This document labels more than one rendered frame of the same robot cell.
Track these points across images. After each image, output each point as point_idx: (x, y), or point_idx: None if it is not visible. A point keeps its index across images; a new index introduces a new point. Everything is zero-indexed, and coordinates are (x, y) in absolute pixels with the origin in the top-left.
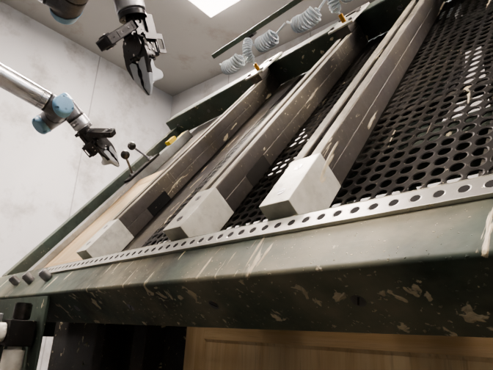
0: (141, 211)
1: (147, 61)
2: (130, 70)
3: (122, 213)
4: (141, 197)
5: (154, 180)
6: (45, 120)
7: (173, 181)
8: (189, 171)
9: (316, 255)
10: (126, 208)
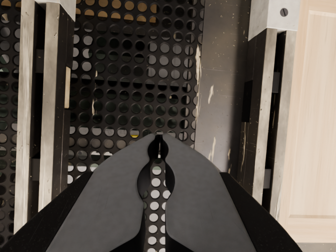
0: (255, 69)
1: (44, 217)
2: (240, 216)
3: (274, 43)
4: (261, 82)
5: (276, 133)
6: None
7: (247, 144)
8: (240, 177)
9: None
10: (273, 55)
